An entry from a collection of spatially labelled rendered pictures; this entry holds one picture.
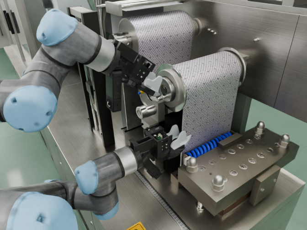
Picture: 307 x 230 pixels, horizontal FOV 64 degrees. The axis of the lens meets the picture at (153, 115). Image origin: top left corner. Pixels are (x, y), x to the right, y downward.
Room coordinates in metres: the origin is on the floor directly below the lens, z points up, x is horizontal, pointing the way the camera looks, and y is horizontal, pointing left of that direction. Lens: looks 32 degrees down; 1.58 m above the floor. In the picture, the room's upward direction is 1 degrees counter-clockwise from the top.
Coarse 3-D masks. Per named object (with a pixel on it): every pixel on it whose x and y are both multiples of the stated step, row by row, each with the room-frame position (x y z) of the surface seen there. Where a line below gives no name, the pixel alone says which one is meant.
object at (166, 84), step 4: (164, 80) 0.65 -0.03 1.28; (168, 80) 0.64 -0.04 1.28; (164, 84) 0.65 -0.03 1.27; (168, 84) 0.63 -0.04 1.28; (172, 84) 0.63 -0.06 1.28; (160, 88) 0.66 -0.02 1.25; (164, 88) 0.65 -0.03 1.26; (168, 88) 0.63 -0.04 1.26; (172, 88) 0.63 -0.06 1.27; (160, 92) 0.66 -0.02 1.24; (164, 92) 0.65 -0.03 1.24; (168, 92) 0.63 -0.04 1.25; (172, 92) 0.62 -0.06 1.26; (168, 96) 0.63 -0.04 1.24; (172, 96) 0.62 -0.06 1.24; (164, 100) 0.65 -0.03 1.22; (168, 100) 0.63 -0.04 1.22; (172, 100) 0.64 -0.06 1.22
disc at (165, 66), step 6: (162, 66) 0.69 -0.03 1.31; (168, 66) 0.67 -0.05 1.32; (156, 72) 0.72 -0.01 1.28; (174, 72) 0.64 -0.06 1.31; (180, 78) 0.62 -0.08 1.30; (180, 84) 0.62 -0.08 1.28; (186, 96) 0.60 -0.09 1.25; (180, 102) 0.62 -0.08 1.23; (168, 108) 0.66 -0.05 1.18; (174, 108) 0.64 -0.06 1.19; (180, 108) 0.62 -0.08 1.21
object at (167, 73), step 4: (240, 68) 0.75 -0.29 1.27; (160, 72) 0.68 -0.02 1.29; (164, 72) 0.67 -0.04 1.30; (168, 72) 0.65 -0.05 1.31; (172, 72) 0.65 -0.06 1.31; (240, 72) 0.75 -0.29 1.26; (168, 76) 0.65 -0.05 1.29; (172, 76) 0.64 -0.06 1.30; (172, 80) 0.64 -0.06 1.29; (176, 80) 0.63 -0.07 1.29; (176, 84) 0.62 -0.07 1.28; (176, 88) 0.62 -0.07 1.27; (180, 88) 0.62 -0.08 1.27; (176, 92) 0.62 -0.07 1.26; (180, 92) 0.61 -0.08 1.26; (176, 96) 0.62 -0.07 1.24; (180, 96) 0.61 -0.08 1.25; (176, 100) 0.62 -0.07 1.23; (180, 100) 0.62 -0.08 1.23; (168, 104) 0.65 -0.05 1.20; (172, 104) 0.63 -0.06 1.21; (176, 104) 0.62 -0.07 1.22
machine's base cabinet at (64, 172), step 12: (48, 132) 1.25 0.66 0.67; (48, 144) 1.46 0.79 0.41; (60, 156) 1.06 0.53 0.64; (60, 168) 1.22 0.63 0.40; (72, 180) 0.91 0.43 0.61; (300, 192) 0.59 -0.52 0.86; (288, 204) 0.55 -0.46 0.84; (84, 216) 0.86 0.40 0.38; (276, 216) 0.52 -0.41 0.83; (288, 216) 0.58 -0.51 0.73; (96, 228) 0.65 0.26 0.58; (264, 228) 0.48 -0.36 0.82; (276, 228) 0.54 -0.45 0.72
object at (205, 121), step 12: (228, 96) 0.72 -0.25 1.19; (192, 108) 0.63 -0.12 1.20; (204, 108) 0.66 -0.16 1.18; (216, 108) 0.69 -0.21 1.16; (228, 108) 0.72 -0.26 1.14; (192, 120) 0.63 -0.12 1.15; (204, 120) 0.66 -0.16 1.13; (216, 120) 0.69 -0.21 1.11; (228, 120) 0.73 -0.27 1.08; (192, 132) 0.64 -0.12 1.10; (204, 132) 0.67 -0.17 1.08; (216, 132) 0.70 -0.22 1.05; (192, 144) 0.64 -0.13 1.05; (180, 156) 0.62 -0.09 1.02
